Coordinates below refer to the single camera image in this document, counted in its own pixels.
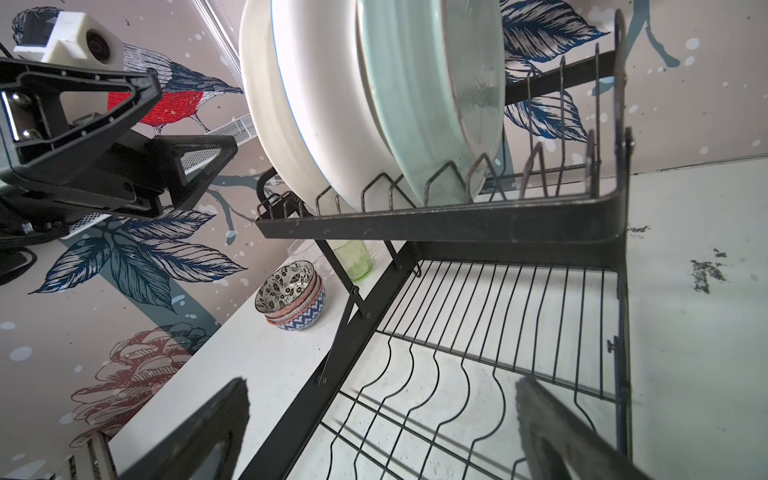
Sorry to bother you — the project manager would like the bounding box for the black wire dish rack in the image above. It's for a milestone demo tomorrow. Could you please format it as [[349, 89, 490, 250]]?
[[244, 12, 635, 479]]

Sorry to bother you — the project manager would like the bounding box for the clear plastic cup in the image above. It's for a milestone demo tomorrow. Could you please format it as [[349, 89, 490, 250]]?
[[287, 240, 335, 278]]

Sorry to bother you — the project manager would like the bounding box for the white patterned plate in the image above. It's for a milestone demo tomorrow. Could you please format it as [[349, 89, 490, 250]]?
[[271, 1, 415, 211]]

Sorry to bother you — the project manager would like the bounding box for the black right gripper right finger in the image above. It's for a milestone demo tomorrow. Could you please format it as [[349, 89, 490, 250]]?
[[516, 376, 648, 479]]

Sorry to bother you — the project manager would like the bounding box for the pink floral bowl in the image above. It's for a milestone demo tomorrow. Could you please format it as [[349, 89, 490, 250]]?
[[254, 260, 317, 317]]

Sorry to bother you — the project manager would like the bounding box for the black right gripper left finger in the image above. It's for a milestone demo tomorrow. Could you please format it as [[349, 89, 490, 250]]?
[[118, 378, 250, 479]]

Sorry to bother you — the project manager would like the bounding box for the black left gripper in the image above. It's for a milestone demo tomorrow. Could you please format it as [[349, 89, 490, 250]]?
[[1, 58, 238, 284]]

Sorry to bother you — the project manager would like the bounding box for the orange and blue patterned bowl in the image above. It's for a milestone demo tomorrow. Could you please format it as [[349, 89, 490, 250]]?
[[268, 280, 326, 331]]

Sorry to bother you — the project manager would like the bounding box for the green glass tumbler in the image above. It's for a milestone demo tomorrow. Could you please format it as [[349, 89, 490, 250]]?
[[328, 240, 373, 282]]

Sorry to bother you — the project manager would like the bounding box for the pale green plate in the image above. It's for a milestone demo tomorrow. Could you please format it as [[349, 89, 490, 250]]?
[[357, 1, 506, 206]]

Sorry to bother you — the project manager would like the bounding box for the cream plate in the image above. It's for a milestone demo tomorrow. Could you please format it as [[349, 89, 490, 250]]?
[[239, 0, 329, 214]]

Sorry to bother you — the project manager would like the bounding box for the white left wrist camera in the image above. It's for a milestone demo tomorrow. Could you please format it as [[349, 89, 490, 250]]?
[[14, 11, 124, 71]]

